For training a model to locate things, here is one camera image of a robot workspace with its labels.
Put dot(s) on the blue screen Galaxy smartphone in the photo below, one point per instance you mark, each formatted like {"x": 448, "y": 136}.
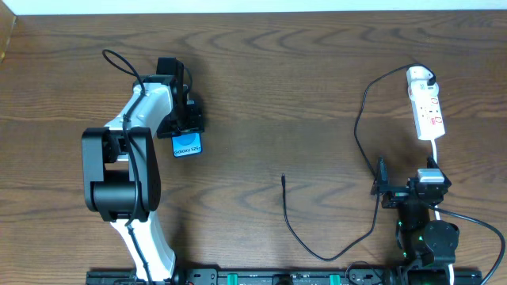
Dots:
{"x": 186, "y": 145}

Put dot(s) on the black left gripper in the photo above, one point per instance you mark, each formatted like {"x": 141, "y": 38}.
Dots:
{"x": 189, "y": 122}

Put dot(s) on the white power strip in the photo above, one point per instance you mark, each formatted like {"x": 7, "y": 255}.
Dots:
{"x": 428, "y": 117}

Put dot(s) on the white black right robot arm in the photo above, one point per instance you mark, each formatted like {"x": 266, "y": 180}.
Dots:
{"x": 429, "y": 244}

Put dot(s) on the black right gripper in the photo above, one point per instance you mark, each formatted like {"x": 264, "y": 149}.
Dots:
{"x": 397, "y": 189}

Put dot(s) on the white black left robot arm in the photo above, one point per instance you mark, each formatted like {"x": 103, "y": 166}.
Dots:
{"x": 121, "y": 176}

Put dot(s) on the white USB wall charger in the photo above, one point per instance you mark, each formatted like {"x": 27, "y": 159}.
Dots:
{"x": 420, "y": 90}

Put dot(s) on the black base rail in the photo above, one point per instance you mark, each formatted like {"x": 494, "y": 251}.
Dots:
{"x": 361, "y": 275}

